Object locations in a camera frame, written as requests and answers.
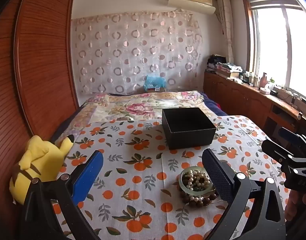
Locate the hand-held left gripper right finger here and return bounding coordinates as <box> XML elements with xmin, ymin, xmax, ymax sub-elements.
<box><xmin>202</xmin><ymin>148</ymin><xmax>286</xmax><ymax>240</ymax></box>

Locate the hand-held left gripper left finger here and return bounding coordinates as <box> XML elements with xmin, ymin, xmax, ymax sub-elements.
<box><xmin>19</xmin><ymin>150</ymin><xmax>104</xmax><ymax>240</ymax></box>

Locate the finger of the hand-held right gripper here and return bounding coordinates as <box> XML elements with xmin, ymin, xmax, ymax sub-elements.
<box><xmin>261</xmin><ymin>139</ymin><xmax>306</xmax><ymax>173</ymax></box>
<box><xmin>278</xmin><ymin>127</ymin><xmax>306</xmax><ymax>156</ymax></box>

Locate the white pearl necklace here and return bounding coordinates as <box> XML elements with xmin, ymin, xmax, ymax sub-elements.
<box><xmin>182</xmin><ymin>169</ymin><xmax>213</xmax><ymax>203</ymax></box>

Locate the brown wooden bead bracelet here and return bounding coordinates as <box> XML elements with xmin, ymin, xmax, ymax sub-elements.
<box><xmin>179</xmin><ymin>172</ymin><xmax>218</xmax><ymax>208</ymax></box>

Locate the pale green jade bangle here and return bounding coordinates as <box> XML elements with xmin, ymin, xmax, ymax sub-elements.
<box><xmin>178</xmin><ymin>166</ymin><xmax>215</xmax><ymax>193</ymax></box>

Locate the black cardboard box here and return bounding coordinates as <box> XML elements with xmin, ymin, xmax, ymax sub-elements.
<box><xmin>162</xmin><ymin>107</ymin><xmax>217</xmax><ymax>150</ymax></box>

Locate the yellow plush toy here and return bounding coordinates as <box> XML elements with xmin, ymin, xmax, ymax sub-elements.
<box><xmin>9</xmin><ymin>135</ymin><xmax>74</xmax><ymax>205</ymax></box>

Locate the orange fruit print cloth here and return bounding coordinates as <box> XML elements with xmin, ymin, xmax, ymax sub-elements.
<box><xmin>48</xmin><ymin>115</ymin><xmax>293</xmax><ymax>240</ymax></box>

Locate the long wooden cabinet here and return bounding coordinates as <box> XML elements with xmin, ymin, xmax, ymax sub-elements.
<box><xmin>203</xmin><ymin>70</ymin><xmax>306</xmax><ymax>143</ymax></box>

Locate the row of small bottles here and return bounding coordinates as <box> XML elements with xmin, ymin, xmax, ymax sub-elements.
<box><xmin>243</xmin><ymin>71</ymin><xmax>260</xmax><ymax>85</ymax></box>

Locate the dark blue bed sheet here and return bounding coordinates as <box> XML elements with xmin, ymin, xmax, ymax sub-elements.
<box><xmin>202</xmin><ymin>92</ymin><xmax>228</xmax><ymax>117</ymax></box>

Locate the floral blanket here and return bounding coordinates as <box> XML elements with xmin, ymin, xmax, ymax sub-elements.
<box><xmin>75</xmin><ymin>91</ymin><xmax>206</xmax><ymax>128</ymax></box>

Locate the stack of books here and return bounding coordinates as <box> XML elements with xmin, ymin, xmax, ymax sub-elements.
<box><xmin>215</xmin><ymin>62</ymin><xmax>243</xmax><ymax>79</ymax></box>

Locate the pile of dark clothes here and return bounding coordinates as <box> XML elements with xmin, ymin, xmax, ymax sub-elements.
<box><xmin>207</xmin><ymin>54</ymin><xmax>227</xmax><ymax>72</ymax></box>

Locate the blue plastic bag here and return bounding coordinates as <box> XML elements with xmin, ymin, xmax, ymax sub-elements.
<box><xmin>144</xmin><ymin>75</ymin><xmax>166</xmax><ymax>88</ymax></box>

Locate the pale window curtain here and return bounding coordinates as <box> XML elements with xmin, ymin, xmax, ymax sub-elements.
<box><xmin>216</xmin><ymin>0</ymin><xmax>235</xmax><ymax>64</ymax></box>

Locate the brown wooden wardrobe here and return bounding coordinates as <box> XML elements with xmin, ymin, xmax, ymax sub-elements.
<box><xmin>0</xmin><ymin>0</ymin><xmax>80</xmax><ymax>240</ymax></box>

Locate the sheer circle pattern curtain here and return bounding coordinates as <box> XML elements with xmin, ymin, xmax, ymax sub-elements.
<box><xmin>71</xmin><ymin>10</ymin><xmax>203</xmax><ymax>96</ymax></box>

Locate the white air conditioner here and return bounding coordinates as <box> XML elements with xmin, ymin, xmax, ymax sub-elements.
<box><xmin>167</xmin><ymin>0</ymin><xmax>216</xmax><ymax>15</ymax></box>

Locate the wooden frame window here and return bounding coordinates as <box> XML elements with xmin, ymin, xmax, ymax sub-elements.
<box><xmin>242</xmin><ymin>0</ymin><xmax>306</xmax><ymax>105</ymax></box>

